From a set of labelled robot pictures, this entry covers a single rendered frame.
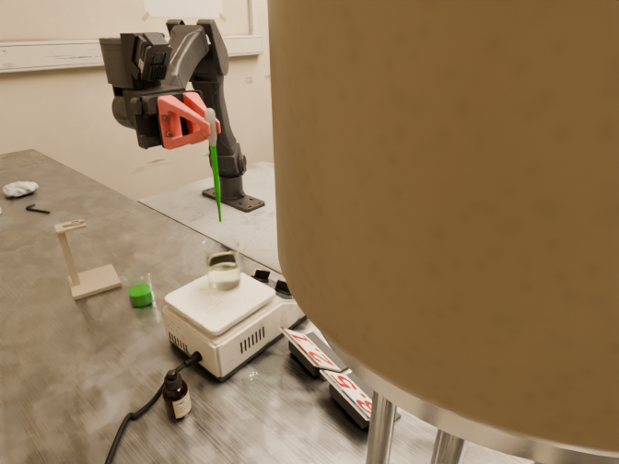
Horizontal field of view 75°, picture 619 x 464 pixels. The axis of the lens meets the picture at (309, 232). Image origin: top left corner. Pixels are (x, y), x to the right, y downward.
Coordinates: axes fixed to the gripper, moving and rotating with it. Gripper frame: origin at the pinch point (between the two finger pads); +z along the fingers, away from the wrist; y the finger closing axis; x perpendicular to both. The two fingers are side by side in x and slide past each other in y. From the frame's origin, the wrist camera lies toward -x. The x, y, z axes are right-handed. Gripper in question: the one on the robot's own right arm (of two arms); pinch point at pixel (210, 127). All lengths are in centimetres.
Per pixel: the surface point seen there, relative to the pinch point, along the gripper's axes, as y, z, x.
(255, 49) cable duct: 135, -135, 0
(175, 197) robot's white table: 26, -55, 32
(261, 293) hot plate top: 1.6, 5.6, 23.5
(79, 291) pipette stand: -11.6, -28.2, 31.4
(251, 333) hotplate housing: -2.7, 7.7, 27.0
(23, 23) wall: 28, -142, -12
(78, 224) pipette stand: -8.3, -29.2, 19.4
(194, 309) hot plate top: -7.0, 1.4, 23.5
